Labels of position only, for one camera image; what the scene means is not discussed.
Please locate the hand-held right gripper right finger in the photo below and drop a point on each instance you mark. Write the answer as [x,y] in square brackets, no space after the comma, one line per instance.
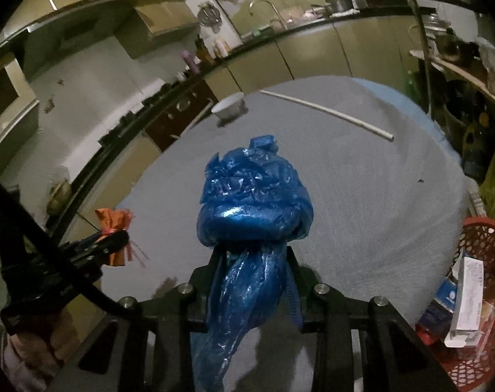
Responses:
[293,298]

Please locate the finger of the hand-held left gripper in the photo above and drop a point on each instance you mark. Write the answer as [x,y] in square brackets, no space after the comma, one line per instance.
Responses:
[104,241]

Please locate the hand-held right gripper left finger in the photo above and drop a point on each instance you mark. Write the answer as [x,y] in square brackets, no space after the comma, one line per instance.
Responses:
[202,277]

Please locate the red-orange plastic wrapper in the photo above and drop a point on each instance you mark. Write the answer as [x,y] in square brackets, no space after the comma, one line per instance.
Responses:
[115,220]

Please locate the blue plastic bag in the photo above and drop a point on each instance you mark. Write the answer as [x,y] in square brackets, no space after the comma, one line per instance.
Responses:
[251,212]

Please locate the blue cardboard box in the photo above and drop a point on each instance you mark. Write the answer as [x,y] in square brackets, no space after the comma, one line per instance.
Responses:
[443,298]

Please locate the red plastic basket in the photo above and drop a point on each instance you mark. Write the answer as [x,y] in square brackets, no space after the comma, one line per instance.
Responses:
[484,232]

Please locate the person's left hand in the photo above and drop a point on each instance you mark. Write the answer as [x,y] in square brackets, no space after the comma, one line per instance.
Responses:
[39,345]

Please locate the black gas stove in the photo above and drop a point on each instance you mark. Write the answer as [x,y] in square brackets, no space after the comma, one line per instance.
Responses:
[129,122]

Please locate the round grey-covered table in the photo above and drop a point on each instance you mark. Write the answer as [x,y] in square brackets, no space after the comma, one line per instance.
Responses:
[353,192]

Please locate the wooden stick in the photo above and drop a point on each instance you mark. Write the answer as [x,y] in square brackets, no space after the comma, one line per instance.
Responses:
[201,113]

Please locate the small white bowl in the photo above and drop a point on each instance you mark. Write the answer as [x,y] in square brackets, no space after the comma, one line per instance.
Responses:
[227,108]

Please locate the white carton box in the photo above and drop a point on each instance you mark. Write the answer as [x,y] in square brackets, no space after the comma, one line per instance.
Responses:
[468,294]

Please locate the long white stick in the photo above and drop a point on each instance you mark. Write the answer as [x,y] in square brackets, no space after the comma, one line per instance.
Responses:
[333,111]

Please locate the purple bottle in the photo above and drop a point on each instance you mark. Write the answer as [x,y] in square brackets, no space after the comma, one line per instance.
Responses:
[190,62]

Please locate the hanging metal strainer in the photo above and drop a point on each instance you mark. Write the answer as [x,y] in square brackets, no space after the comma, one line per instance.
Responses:
[210,16]

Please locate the beige lower kitchen cabinets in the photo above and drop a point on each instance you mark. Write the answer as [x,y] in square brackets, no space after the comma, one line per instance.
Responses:
[333,49]

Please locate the metal shelf rack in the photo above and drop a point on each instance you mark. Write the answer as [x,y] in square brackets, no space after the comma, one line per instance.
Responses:
[423,49]

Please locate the kitchen faucet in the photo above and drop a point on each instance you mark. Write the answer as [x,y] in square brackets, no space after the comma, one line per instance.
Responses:
[268,4]

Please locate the metal cooking pot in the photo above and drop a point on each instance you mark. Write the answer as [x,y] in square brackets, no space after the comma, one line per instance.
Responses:
[338,4]

